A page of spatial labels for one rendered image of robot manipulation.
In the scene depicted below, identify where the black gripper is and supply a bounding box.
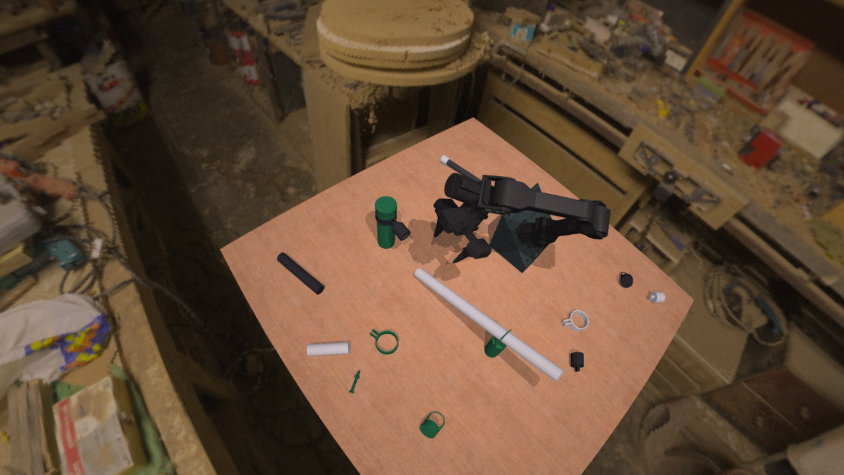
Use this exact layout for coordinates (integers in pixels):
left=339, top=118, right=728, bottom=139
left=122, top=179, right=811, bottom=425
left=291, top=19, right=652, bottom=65
left=433, top=198, right=492, bottom=263

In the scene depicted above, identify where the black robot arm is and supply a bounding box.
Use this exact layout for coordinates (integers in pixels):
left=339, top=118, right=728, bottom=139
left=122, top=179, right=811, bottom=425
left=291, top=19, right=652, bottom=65
left=438, top=172, right=610, bottom=247

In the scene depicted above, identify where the grey metal band with two ears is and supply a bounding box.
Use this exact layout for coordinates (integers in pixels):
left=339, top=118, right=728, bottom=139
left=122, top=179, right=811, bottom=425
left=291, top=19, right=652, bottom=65
left=562, top=310, right=589, bottom=332

